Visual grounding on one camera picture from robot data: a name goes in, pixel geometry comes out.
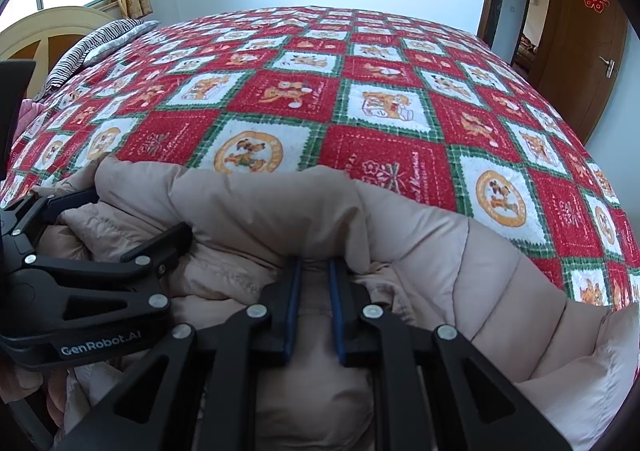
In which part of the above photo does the grey dotted pillow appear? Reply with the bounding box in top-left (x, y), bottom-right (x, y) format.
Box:
top-left (82, 20), bottom-right (162, 68)

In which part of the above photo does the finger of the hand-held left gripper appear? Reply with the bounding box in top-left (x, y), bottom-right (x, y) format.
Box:
top-left (0, 188), bottom-right (100, 240)
top-left (5, 222), bottom-right (194, 333)

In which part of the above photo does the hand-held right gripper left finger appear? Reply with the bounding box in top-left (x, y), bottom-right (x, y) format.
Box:
top-left (52, 258), bottom-right (302, 451)

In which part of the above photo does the beige quilted down jacket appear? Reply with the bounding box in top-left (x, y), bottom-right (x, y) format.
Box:
top-left (30, 156), bottom-right (640, 451)

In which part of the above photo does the pink folded blanket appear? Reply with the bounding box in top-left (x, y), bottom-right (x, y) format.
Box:
top-left (12, 98), bottom-right (48, 142)

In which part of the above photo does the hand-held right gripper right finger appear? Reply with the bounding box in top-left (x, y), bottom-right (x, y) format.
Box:
top-left (327, 258), bottom-right (573, 451)

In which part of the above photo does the red checked printed bedspread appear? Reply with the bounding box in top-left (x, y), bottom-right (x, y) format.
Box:
top-left (0, 5), bottom-right (640, 312)

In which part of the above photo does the striped pillow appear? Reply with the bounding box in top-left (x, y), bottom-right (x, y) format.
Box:
top-left (44, 18), bottom-right (146, 92)

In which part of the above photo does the brown wooden door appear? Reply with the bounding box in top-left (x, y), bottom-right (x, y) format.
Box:
top-left (537, 0), bottom-right (631, 144)

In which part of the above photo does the cream and wood headboard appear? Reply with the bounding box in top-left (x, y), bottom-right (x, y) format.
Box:
top-left (0, 6), bottom-right (121, 97)

